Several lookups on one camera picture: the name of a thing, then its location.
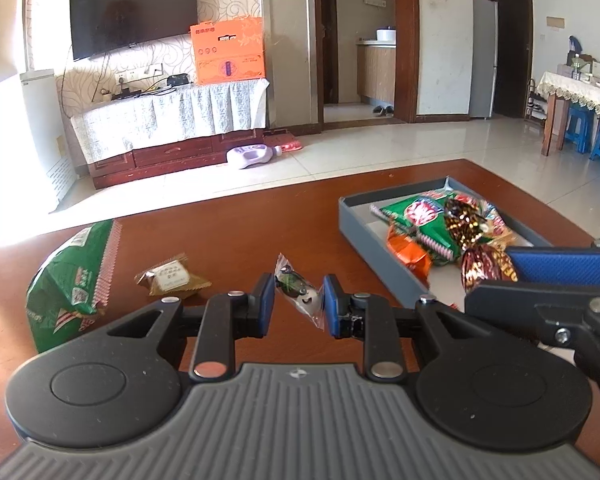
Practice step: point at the white pot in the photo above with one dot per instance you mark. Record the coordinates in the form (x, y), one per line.
(386, 34)

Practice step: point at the cream lace tablecloth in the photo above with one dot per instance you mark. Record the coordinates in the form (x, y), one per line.
(580, 92)

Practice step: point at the red floor mat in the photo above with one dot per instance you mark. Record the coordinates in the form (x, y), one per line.
(285, 141)

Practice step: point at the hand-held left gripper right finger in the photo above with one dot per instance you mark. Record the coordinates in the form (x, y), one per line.
(332, 310)

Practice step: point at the black set-top device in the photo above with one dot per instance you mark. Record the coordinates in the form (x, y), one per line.
(177, 80)

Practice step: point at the brown gold candy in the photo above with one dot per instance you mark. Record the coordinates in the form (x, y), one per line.
(485, 265)
(462, 222)

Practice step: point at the metal shoe rack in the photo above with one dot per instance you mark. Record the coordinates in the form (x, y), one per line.
(535, 102)

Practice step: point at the orange snack packet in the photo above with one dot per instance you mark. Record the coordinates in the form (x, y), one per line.
(407, 255)

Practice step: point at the pair of dark shoes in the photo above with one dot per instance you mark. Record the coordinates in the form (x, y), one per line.
(383, 110)

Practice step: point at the wooden kitchen counter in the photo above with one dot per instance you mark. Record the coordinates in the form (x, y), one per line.
(377, 72)

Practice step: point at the purple white floor device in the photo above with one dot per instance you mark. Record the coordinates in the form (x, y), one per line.
(252, 156)

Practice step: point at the small gold snack packet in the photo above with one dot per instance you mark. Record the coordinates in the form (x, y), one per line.
(172, 275)

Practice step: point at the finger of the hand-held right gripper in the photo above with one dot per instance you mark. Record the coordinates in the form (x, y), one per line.
(560, 265)
(530, 310)

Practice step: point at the wooden dining table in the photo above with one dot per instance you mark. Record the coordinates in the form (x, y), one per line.
(550, 125)

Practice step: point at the black television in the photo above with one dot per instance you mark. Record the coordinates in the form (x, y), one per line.
(130, 10)

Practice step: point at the grey tray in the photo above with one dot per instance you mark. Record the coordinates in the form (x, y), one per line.
(365, 225)

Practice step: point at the tv cabinet with white cloth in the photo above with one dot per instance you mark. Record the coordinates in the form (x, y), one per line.
(170, 112)

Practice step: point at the clear packet with dark candy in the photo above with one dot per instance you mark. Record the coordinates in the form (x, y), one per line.
(295, 285)

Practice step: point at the white wall socket strip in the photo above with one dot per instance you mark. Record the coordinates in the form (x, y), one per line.
(137, 73)

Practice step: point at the orange cardboard box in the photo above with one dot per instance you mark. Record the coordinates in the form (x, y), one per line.
(227, 52)

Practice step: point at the large green snack bag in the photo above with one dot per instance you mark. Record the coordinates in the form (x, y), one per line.
(75, 270)

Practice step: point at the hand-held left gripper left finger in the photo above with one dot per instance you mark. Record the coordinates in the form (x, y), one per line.
(267, 306)

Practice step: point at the dark wooden door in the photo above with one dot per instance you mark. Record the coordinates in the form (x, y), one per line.
(515, 50)

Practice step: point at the white freezer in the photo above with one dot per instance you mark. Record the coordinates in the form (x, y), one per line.
(42, 130)

